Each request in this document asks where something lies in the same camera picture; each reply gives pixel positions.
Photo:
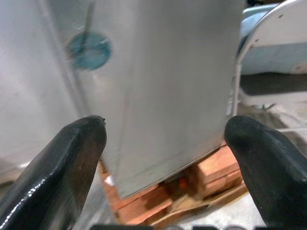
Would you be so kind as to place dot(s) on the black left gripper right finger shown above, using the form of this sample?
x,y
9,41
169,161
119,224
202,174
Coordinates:
x,y
271,172

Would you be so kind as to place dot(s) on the red brick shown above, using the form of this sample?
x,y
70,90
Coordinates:
x,y
223,183
144,197
216,164
148,214

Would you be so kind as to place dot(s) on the tan wooden board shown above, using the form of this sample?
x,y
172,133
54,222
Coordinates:
x,y
192,208

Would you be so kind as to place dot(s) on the white fridge door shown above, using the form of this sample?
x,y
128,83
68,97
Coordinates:
x,y
180,83

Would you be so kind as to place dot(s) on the white metal folding chair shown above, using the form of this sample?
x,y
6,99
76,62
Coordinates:
x,y
275,24

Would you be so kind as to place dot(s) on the white fridge cabinet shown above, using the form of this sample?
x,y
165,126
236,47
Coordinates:
x,y
103,95

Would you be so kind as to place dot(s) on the round teal sticker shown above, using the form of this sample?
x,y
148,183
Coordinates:
x,y
90,52

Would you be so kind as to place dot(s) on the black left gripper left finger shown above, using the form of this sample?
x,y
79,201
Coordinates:
x,y
55,179

